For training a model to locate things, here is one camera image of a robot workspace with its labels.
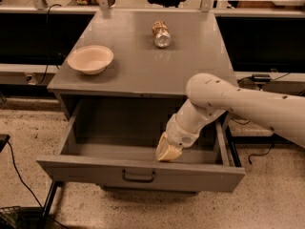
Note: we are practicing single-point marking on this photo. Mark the black stand leg right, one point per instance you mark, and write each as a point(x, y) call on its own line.
point(272, 141)

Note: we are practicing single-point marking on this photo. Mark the black stand leg left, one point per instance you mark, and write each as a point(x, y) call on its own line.
point(48, 203)

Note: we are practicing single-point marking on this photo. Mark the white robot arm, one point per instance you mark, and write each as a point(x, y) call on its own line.
point(209, 96)

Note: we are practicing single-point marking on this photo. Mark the black stand leg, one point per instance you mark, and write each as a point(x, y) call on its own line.
point(48, 203)
point(272, 141)

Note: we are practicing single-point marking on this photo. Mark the black power adapter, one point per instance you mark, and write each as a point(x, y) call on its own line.
point(261, 78)

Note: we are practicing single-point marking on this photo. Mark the crushed metal can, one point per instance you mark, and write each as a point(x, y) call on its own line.
point(162, 37)

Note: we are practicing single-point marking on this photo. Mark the grey drawer cabinet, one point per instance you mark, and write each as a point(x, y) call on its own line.
point(140, 69)

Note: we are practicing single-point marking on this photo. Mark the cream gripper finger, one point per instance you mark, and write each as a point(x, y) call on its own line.
point(166, 151)

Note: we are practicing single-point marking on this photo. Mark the white paper bowl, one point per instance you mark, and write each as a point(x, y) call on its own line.
point(93, 59)

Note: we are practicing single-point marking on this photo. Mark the black wire basket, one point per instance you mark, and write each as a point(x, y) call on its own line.
point(11, 218)

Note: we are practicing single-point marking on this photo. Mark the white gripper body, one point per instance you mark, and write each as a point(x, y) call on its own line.
point(177, 135)

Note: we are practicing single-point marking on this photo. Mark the grey top drawer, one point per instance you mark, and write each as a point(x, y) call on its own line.
point(111, 141)

